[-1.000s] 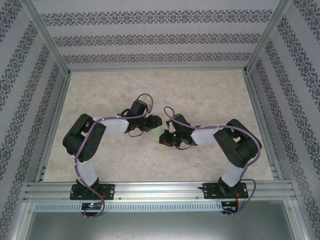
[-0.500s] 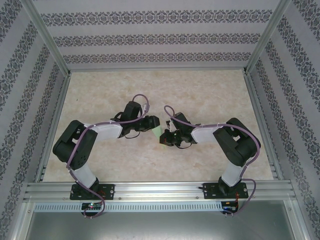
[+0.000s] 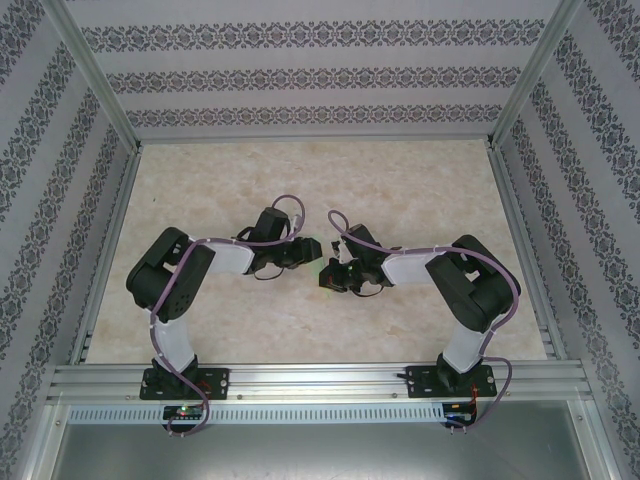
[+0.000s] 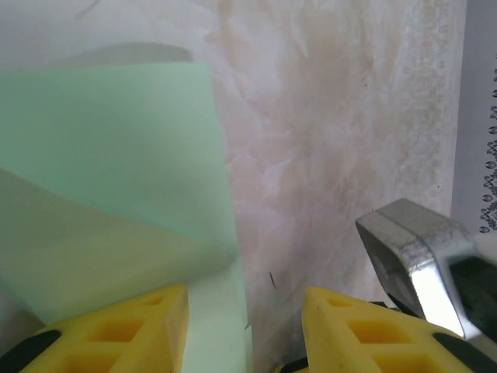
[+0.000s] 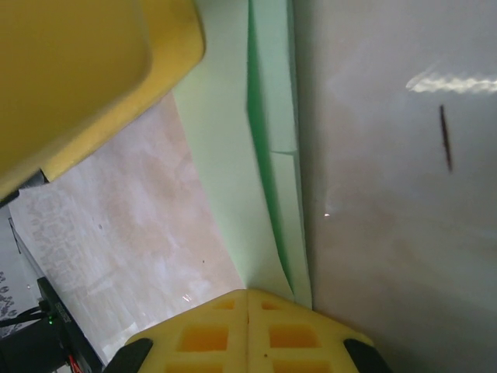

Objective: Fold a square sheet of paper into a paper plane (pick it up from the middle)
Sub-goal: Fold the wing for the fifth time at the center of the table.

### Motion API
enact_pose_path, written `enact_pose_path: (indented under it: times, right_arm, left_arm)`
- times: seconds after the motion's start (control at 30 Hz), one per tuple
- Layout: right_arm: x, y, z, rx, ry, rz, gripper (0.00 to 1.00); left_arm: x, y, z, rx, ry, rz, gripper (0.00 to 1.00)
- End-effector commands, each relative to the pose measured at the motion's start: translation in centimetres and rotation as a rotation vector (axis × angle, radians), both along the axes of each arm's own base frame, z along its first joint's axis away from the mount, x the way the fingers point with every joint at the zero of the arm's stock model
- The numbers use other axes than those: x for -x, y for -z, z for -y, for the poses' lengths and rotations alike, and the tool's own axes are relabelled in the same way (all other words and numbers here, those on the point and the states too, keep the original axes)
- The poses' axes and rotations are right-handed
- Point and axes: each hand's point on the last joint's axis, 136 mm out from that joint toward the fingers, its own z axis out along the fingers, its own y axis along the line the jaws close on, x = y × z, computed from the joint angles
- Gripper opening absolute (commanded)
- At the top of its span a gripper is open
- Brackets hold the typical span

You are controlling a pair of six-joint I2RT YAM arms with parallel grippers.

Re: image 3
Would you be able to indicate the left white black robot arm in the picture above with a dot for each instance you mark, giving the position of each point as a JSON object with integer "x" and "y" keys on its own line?
{"x": 227, "y": 257}

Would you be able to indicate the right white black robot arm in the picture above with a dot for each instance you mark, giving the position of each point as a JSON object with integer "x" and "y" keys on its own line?
{"x": 407, "y": 267}

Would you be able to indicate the grey sheet metal panel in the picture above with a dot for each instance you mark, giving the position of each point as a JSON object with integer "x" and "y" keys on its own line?
{"x": 320, "y": 455}

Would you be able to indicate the aluminium mounting rail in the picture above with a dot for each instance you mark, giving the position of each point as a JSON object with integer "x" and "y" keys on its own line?
{"x": 320, "y": 380}

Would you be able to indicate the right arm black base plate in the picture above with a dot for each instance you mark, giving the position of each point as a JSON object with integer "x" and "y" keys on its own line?
{"x": 420, "y": 380}

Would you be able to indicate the aluminium side rail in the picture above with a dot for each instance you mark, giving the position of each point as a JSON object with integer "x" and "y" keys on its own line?
{"x": 510, "y": 200}
{"x": 109, "y": 250}

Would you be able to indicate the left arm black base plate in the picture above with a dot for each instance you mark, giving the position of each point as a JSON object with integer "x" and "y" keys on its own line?
{"x": 217, "y": 382}

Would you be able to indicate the aluminium frame post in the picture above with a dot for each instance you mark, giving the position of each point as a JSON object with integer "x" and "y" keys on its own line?
{"x": 93, "y": 70}
{"x": 47, "y": 440}
{"x": 535, "y": 70}
{"x": 592, "y": 440}

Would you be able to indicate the aluminium lower frame post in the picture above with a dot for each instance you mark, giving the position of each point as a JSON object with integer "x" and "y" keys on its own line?
{"x": 592, "y": 440}
{"x": 47, "y": 440}

